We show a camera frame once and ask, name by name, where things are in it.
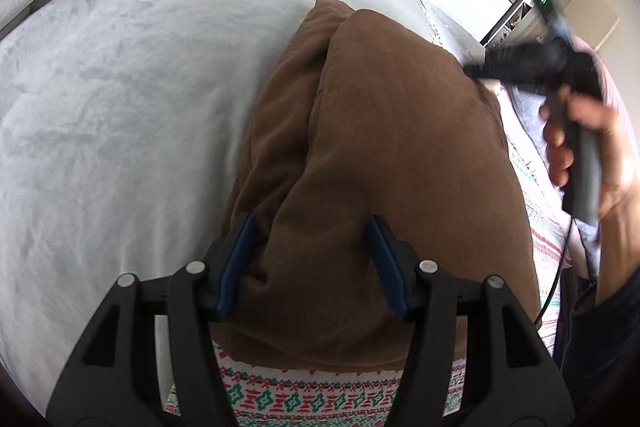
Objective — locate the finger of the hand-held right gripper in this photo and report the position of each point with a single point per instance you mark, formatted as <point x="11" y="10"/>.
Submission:
<point x="505" y="62"/>

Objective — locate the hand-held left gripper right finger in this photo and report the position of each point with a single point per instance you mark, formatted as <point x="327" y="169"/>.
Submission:
<point x="389" y="269"/>

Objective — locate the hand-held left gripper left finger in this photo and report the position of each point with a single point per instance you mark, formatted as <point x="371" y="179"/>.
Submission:
<point x="235" y="267"/>

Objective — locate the brown coat with fur collar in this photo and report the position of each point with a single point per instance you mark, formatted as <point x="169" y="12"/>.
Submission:
<point x="380" y="167"/>

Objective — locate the person's right forearm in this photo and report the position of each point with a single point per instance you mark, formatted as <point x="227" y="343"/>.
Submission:
<point x="620" y="247"/>

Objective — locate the person's right hand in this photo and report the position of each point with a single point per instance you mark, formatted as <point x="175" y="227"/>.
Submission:
<point x="610" y="147"/>

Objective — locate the patterned knit blanket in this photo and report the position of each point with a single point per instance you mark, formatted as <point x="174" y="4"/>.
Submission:
<point x="320" y="394"/>

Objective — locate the light grey bed blanket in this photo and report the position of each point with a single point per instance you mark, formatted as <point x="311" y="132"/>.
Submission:
<point x="135" y="107"/>

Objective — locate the person's dark trousers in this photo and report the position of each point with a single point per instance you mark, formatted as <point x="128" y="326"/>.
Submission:
<point x="600" y="342"/>

